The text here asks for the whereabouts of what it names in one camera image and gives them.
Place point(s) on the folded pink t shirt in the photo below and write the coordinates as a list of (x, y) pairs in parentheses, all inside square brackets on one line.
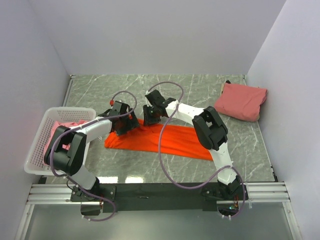
[(240, 101)]

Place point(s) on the orange polo shirt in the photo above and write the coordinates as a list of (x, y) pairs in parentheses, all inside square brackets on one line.
[(175, 140)]

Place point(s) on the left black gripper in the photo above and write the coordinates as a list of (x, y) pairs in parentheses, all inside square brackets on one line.
[(132, 123)]

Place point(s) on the white plastic laundry basket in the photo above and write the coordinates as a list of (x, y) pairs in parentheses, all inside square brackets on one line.
[(34, 163)]

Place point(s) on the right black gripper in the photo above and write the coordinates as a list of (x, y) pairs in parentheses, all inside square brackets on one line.
[(147, 120)]

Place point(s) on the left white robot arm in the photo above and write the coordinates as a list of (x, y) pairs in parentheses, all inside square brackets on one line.
[(66, 149)]

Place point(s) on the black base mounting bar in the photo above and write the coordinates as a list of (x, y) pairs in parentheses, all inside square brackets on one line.
[(167, 196)]

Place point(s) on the crumpled pink shirt in basket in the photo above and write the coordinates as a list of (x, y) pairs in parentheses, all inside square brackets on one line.
[(57, 129)]

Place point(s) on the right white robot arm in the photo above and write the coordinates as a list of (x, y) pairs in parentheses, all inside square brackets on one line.
[(211, 133)]

